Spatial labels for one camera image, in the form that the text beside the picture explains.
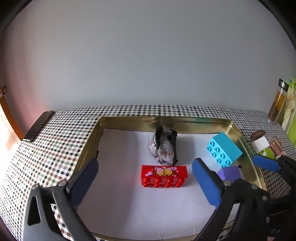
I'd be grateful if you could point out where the green toy brick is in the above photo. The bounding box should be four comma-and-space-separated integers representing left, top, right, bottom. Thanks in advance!
259, 147, 275, 160

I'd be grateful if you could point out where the clear plastic box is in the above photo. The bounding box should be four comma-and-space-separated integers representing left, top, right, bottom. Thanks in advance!
252, 136, 269, 154

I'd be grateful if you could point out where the brown metal card case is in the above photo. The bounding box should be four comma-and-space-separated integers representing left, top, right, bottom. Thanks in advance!
270, 136, 287, 157

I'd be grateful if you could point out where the purple toy brick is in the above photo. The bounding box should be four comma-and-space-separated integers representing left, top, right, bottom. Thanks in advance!
217, 166, 241, 183

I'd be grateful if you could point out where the turquoise toy brick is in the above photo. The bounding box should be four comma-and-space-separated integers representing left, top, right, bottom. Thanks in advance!
207, 133, 242, 168

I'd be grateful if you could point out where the red toy brick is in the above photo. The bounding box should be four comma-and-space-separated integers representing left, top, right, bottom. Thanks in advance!
140, 165, 188, 188

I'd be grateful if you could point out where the black sequin pouch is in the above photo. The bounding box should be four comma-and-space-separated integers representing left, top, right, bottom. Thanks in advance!
148, 125, 178, 166

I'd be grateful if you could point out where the green cartoon cloth bag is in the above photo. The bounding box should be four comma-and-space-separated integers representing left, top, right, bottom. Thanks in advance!
281, 78, 296, 147

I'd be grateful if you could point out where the glass tea bottle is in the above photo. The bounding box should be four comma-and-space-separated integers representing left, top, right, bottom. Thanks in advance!
267, 79, 288, 123

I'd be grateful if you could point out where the checkered tablecloth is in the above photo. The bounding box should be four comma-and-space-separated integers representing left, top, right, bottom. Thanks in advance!
1, 105, 295, 240

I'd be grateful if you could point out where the black phone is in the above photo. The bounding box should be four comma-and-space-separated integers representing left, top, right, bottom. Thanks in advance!
23, 110, 55, 142

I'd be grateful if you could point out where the gold metal tin box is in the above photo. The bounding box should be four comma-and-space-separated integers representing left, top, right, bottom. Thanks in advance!
78, 116, 266, 240

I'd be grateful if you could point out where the wooden door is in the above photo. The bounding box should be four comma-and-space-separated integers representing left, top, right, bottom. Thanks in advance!
1, 85, 24, 151

